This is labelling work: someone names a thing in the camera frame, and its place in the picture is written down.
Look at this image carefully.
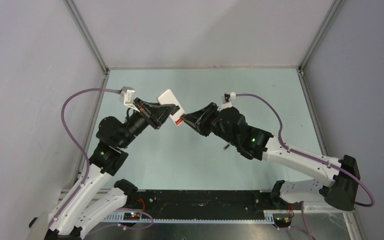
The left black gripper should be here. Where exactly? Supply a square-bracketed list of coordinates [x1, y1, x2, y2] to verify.
[117, 97, 176, 149]

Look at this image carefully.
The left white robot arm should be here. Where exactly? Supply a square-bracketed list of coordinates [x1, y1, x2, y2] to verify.
[27, 96, 184, 240]

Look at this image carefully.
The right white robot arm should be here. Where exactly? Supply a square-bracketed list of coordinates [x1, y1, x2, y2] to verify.
[181, 102, 360, 211]

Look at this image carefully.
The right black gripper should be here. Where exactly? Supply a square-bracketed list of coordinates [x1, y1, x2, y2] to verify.
[181, 101, 238, 146]

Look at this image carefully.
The white red remote control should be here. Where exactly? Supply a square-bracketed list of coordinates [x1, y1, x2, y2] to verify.
[156, 89, 186, 123]

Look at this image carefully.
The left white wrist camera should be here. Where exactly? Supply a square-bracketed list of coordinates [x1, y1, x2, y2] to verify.
[119, 86, 137, 110]

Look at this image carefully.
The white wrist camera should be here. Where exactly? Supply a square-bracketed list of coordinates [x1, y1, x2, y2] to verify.
[119, 86, 137, 110]
[217, 92, 236, 112]

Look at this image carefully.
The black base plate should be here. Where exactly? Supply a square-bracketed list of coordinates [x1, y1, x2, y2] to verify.
[125, 189, 289, 221]

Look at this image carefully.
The white slotted cable duct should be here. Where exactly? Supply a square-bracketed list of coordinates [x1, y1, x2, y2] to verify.
[101, 211, 275, 224]

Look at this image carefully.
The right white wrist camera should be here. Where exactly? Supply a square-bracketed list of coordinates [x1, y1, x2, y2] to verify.
[217, 92, 236, 112]

